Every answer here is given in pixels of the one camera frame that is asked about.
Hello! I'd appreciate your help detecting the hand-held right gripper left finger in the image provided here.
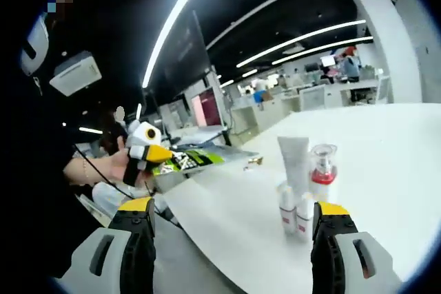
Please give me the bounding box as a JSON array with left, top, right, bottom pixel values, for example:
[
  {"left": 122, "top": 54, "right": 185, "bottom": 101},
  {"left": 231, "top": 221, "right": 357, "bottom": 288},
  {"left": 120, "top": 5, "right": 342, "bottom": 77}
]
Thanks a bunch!
[{"left": 67, "top": 196, "right": 156, "bottom": 294}]

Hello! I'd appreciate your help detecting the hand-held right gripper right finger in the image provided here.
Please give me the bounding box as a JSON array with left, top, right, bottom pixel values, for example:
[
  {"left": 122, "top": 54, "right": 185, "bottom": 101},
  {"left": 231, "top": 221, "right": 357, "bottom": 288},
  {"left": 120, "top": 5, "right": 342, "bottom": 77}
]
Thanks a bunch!
[{"left": 311, "top": 200, "right": 399, "bottom": 294}]

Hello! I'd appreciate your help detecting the small white skincare tube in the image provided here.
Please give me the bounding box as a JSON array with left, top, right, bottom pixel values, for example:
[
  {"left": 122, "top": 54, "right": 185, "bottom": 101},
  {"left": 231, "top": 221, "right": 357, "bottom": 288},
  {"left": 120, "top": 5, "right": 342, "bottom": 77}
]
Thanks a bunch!
[{"left": 296, "top": 192, "right": 316, "bottom": 240}]

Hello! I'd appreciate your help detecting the green black skincare sachet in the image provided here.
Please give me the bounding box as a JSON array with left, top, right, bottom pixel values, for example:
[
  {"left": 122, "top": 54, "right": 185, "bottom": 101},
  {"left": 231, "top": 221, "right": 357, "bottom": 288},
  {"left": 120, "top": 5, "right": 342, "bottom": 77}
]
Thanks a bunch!
[{"left": 150, "top": 144, "right": 260, "bottom": 196}]

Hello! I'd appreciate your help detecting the clear skincare bottle red label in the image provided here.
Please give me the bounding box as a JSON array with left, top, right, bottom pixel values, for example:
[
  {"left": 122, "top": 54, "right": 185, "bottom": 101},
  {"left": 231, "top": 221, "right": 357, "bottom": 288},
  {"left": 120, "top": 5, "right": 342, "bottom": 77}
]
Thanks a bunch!
[{"left": 277, "top": 183, "right": 298, "bottom": 235}]

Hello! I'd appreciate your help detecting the white skincare bottle red collar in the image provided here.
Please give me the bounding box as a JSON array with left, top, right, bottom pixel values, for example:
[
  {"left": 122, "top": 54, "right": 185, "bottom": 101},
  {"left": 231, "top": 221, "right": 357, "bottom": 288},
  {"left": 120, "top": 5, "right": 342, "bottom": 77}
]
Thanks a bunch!
[{"left": 308, "top": 144, "right": 338, "bottom": 202}]

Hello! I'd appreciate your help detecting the tall white skincare tube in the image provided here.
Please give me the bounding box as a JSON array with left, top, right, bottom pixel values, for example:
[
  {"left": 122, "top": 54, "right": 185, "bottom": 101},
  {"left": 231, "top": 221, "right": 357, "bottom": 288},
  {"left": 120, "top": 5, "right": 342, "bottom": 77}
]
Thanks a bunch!
[{"left": 277, "top": 136, "right": 310, "bottom": 202}]

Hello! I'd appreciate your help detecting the person's left hand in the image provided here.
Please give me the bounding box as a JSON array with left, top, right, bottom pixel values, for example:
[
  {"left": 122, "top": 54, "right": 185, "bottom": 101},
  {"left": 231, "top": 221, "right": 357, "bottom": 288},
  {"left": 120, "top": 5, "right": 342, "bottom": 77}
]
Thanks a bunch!
[{"left": 86, "top": 148, "right": 131, "bottom": 183}]

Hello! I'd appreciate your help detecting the white bag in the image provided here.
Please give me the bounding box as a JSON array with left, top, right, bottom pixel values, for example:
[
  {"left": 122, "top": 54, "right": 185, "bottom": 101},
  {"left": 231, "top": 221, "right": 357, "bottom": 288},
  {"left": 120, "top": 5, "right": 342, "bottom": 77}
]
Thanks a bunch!
[{"left": 77, "top": 182, "right": 129, "bottom": 227}]

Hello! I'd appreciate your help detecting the white standing desk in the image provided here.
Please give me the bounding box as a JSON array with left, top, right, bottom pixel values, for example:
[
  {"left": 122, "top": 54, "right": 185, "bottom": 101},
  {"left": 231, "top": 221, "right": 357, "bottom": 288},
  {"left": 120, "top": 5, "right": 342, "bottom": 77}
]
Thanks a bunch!
[{"left": 172, "top": 127, "right": 232, "bottom": 147}]

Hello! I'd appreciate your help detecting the red screen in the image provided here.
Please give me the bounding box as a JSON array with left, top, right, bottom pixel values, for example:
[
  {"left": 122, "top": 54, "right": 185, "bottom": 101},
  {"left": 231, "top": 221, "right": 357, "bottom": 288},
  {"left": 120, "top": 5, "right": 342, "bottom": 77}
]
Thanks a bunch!
[{"left": 191, "top": 89, "right": 222, "bottom": 128}]

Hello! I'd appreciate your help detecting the ceiling air conditioner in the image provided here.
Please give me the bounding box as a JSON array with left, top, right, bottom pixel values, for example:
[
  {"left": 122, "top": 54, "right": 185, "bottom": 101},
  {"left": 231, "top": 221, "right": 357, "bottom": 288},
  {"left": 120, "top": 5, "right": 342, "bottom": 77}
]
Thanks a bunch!
[{"left": 49, "top": 50, "right": 103, "bottom": 97}]

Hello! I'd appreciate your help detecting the large dark monitor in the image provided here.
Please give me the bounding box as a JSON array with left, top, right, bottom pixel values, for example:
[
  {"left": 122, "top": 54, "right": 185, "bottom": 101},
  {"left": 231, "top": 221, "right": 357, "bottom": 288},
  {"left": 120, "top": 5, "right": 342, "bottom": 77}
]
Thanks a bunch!
[{"left": 164, "top": 10, "right": 212, "bottom": 92}]

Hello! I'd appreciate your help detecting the person's dark clothed torso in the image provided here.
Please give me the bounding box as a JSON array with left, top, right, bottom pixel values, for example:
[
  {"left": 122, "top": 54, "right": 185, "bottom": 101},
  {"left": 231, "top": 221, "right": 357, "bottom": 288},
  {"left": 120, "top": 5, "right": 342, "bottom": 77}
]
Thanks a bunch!
[{"left": 0, "top": 66, "right": 101, "bottom": 277}]

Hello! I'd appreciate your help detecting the long curved ceiling light strip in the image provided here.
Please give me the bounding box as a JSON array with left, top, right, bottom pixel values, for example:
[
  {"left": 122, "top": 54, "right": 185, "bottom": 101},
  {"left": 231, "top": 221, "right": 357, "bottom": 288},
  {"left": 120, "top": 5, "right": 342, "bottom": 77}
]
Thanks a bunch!
[{"left": 141, "top": 0, "right": 220, "bottom": 89}]

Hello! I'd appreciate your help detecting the white chest-worn device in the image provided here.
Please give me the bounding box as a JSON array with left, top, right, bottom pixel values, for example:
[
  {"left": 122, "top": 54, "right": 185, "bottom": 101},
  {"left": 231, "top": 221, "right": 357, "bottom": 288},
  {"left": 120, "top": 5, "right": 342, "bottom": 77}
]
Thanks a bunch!
[{"left": 19, "top": 14, "right": 51, "bottom": 76}]

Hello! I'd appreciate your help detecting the white mesh office chair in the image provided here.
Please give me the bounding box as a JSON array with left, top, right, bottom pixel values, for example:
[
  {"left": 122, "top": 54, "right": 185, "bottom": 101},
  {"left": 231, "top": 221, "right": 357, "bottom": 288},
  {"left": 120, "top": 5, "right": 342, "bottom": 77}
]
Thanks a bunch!
[{"left": 298, "top": 85, "right": 327, "bottom": 113}]

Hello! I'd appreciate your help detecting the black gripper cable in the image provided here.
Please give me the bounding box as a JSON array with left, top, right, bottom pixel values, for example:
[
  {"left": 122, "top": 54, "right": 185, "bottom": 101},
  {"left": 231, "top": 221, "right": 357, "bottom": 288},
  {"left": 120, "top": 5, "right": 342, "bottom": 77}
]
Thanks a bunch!
[{"left": 73, "top": 145, "right": 134, "bottom": 200}]

